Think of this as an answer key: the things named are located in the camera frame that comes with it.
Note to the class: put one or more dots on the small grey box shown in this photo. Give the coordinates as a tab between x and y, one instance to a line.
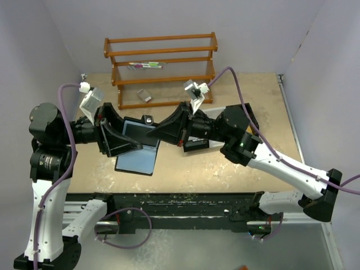
144	95

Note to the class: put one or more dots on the black left bin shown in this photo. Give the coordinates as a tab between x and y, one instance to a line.
195	144

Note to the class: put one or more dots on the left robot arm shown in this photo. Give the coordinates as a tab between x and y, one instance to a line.
50	245

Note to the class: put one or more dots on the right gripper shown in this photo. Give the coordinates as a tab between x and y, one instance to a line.
174	129

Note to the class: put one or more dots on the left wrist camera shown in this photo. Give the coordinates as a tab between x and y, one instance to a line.
91	101

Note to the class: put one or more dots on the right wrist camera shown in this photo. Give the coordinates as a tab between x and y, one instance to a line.
197	94

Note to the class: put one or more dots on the coloured pens on rack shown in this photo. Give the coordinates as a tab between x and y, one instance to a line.
145	65

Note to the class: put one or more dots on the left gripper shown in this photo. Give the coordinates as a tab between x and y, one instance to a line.
110	138

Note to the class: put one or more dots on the white middle bin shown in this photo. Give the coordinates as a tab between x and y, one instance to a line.
213	113

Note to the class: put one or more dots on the wooden three-tier rack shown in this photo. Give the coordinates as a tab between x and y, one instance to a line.
120	59

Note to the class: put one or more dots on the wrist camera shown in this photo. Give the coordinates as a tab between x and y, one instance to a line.
197	94
91	101

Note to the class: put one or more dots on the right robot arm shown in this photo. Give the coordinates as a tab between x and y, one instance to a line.
315	190

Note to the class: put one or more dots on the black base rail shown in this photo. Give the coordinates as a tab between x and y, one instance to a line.
237	212

